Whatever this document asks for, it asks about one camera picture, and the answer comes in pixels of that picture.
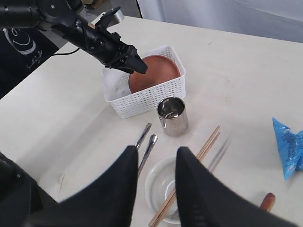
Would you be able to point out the white perforated plastic basket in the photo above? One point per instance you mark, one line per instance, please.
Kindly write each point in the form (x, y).
(117, 92)

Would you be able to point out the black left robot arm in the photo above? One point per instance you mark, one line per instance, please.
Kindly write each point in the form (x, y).
(62, 17)

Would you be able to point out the stainless steel cup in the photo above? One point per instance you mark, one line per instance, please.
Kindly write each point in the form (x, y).
(173, 117)

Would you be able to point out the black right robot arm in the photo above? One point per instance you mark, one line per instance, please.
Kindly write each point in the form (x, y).
(20, 195)

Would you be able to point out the blue snack bag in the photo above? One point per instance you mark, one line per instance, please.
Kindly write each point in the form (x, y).
(290, 148)

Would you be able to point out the wooden chopstick back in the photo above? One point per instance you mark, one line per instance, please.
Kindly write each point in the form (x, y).
(194, 211)

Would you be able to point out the white ceramic bowl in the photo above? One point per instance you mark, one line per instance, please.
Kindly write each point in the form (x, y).
(160, 182)

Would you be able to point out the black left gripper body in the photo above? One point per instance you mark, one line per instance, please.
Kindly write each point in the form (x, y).
(106, 47)

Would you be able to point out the wooden chopstick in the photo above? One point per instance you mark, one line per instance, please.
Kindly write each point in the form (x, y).
(194, 211)
(185, 164)

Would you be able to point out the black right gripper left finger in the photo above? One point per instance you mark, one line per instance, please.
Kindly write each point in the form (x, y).
(107, 202)

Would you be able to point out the silver fork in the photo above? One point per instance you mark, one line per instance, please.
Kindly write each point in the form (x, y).
(152, 141)

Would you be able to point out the brown round plate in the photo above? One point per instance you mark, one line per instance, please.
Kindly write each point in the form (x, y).
(160, 69)

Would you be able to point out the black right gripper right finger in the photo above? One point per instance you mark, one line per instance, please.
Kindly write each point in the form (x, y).
(231, 210)

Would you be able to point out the wooden handled metal scoop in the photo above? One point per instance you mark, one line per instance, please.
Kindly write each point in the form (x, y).
(268, 202)

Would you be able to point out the white backdrop cloth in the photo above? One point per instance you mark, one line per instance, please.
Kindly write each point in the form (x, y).
(278, 19)

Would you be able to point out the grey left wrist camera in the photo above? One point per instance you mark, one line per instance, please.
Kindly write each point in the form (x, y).
(110, 18)

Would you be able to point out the silver table knife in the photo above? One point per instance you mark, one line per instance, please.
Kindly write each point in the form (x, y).
(143, 135)

